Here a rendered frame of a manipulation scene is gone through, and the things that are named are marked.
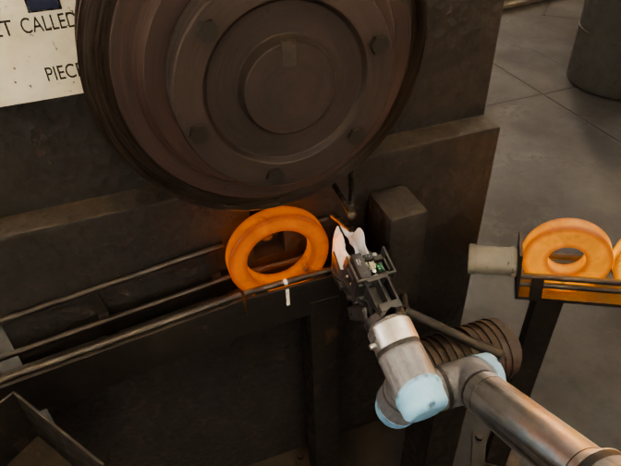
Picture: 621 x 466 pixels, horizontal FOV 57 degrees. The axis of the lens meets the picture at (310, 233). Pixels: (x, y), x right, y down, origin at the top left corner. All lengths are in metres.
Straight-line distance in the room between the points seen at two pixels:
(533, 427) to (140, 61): 0.69
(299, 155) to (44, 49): 0.37
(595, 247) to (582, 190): 1.58
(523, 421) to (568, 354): 1.09
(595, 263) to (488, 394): 0.34
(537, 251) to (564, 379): 0.82
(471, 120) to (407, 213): 0.26
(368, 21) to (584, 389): 1.40
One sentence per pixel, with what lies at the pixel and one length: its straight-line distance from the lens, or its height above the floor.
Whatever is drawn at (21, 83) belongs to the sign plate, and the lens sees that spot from 0.90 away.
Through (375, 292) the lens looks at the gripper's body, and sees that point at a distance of 0.94.
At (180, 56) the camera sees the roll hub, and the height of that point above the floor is 1.17.
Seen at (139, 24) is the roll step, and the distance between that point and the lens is 0.71.
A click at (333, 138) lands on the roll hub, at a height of 1.03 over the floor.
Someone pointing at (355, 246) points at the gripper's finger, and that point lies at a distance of 1.02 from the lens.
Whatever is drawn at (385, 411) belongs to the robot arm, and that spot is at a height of 0.59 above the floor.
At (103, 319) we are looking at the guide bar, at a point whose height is 0.68.
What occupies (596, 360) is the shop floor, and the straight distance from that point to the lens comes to 1.97.
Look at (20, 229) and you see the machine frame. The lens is 0.99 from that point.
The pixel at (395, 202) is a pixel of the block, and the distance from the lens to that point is 1.05.
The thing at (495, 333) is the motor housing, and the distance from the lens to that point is 1.20.
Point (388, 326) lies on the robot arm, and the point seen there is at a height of 0.74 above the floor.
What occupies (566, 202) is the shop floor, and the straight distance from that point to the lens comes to 2.58.
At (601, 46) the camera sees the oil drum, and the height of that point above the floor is 0.26.
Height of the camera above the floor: 1.41
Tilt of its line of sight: 39 degrees down
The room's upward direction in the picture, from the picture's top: 2 degrees counter-clockwise
